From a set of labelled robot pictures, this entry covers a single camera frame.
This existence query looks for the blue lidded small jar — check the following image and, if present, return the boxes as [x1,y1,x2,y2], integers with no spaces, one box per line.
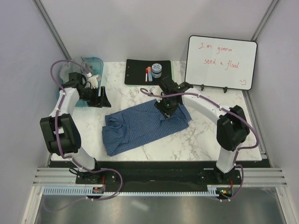
[151,63,162,78]

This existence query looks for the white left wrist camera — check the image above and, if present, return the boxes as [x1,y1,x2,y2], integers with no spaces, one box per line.
[86,73,102,89]

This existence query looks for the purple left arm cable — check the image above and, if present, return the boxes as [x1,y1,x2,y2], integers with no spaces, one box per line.
[43,59,124,212]

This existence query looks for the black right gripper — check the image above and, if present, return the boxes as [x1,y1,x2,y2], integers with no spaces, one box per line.
[154,94,178,119]

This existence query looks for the grey crumpled shirt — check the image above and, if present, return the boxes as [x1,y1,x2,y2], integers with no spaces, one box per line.
[59,57,93,83]

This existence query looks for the blue checkered long sleeve shirt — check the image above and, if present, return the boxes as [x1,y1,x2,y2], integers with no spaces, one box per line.
[102,100,192,156]

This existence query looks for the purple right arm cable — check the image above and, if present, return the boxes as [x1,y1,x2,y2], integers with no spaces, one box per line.
[140,87,259,203]

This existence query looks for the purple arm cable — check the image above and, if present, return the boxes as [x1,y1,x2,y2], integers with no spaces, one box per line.
[43,59,124,212]
[140,87,259,203]

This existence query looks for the white whiteboard black frame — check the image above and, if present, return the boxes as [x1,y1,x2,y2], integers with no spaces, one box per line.
[185,35,257,91]

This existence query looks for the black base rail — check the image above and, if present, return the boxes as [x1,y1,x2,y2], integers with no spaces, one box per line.
[49,160,273,193]

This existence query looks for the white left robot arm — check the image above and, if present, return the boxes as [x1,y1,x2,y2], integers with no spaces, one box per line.
[40,72,111,183]

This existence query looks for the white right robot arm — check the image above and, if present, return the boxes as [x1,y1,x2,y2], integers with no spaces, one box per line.
[155,76,249,184]

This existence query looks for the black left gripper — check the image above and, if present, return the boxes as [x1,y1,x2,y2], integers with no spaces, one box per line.
[78,86,111,108]

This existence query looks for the red marker pen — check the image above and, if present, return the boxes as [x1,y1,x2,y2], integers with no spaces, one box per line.
[145,68,148,83]

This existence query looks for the aluminium extrusion frame rail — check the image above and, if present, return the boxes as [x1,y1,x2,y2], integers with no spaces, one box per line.
[33,168,287,187]

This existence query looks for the black clipboard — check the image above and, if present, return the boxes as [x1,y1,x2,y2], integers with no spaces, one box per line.
[124,59,172,86]

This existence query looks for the teal plastic bin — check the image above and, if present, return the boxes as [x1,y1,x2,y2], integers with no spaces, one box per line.
[53,57,104,108]

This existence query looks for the white slotted cable duct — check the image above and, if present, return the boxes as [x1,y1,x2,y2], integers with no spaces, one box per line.
[43,184,236,196]

